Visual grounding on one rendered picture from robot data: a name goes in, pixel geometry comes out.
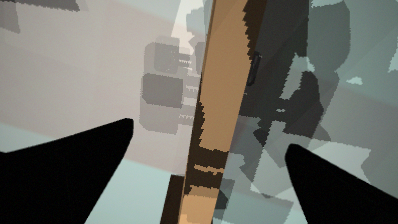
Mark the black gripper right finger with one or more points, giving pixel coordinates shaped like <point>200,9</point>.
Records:
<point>330,195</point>

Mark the brown wooden rail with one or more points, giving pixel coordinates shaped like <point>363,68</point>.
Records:
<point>232,36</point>

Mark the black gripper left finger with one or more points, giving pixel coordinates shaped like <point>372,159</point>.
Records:
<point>60,181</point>

